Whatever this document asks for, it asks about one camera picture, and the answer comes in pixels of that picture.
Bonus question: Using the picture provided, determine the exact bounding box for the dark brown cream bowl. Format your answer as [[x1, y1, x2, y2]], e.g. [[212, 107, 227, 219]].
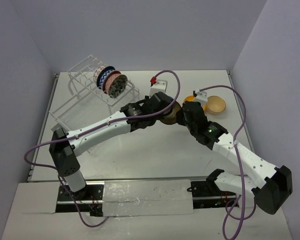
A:
[[160, 102, 182, 125]]

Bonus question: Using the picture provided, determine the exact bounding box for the black white floral bowl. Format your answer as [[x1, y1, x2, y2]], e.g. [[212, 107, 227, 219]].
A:
[[109, 74, 128, 99]]

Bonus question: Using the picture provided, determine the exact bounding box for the orange red patterned bowl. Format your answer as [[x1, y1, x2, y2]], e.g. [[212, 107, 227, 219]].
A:
[[103, 70, 121, 95]]

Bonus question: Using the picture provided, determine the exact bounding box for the blue triangle pattern bowl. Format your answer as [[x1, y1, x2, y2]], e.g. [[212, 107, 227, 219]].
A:
[[96, 66, 116, 90]]

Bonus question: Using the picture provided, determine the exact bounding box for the teal blue bowl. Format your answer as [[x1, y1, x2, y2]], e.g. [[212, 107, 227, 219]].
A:
[[93, 65, 107, 84]]

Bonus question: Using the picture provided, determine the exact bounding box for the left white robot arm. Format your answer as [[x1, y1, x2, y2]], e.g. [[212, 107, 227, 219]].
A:
[[49, 91, 174, 200]]

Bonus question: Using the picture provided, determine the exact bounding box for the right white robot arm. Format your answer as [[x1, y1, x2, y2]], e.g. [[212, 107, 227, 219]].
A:
[[177, 101, 293, 215]]

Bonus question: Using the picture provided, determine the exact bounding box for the yellow bowl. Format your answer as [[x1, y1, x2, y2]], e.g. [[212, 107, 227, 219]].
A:
[[183, 95, 196, 103]]

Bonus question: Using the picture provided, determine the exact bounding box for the tan beige bowl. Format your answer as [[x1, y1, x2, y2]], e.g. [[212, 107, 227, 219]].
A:
[[205, 95, 227, 115]]

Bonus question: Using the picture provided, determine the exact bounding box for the silver tape sheet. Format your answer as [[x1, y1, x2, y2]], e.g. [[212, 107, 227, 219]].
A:
[[102, 179, 194, 217]]

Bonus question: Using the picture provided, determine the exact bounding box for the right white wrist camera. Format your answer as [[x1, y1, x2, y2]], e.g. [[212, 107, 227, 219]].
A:
[[192, 89, 208, 109]]

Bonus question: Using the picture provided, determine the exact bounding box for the white wire dish rack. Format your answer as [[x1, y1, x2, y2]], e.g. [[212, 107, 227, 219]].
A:
[[49, 55, 140, 132]]

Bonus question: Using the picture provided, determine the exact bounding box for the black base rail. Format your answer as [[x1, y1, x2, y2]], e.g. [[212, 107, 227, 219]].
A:
[[55, 179, 236, 217]]

